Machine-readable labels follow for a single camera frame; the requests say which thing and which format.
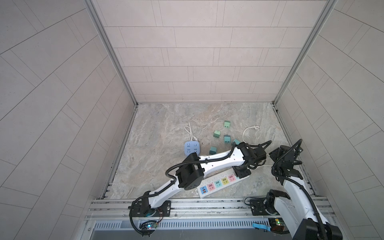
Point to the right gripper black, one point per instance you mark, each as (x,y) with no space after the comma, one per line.
(275,153)

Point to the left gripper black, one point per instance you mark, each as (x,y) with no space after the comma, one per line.
(247,174)

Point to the white long power strip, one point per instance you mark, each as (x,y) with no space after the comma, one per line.
(217,183)

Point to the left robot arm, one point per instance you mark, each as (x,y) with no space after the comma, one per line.
(187,175)

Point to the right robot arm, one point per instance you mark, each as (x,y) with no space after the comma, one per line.
(300,214)

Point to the light green plug adapter far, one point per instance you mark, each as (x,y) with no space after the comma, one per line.
(227,124)

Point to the green plug adapter left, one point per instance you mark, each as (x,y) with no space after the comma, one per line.
(216,134)

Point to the blue square power socket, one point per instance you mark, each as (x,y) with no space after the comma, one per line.
(192,147)

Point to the right circuit board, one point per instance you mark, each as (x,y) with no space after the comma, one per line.
(278,226)

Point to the circuit board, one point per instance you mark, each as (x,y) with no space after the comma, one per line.
(149,225)
(278,226)

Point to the blue tape piece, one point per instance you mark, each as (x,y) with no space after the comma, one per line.
(262,227)

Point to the left circuit board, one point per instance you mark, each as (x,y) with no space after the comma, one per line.
(149,225)

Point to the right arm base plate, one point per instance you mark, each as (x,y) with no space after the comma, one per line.
(259,207)

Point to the aluminium rail frame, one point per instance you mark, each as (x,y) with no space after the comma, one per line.
(181,209)

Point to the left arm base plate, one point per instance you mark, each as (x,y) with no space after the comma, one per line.
(145,211)

